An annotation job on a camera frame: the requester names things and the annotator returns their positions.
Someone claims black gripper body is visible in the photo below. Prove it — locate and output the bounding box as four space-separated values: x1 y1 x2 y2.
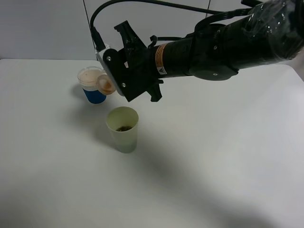
103 21 163 102

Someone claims clear bottle pink label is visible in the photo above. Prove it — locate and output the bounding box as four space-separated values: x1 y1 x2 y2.
96 70 116 95

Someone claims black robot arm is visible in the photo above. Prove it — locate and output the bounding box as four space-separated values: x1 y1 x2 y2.
96 0 304 102

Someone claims blue sleeved clear cup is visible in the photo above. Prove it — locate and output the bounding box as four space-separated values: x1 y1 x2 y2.
77 66 106 105

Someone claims pale green plastic cup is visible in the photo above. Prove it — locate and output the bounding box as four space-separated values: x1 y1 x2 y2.
106 106 139 153

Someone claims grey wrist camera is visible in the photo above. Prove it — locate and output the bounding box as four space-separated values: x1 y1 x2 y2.
95 44 124 96

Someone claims black cable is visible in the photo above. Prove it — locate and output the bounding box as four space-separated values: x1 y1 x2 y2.
90 0 262 52

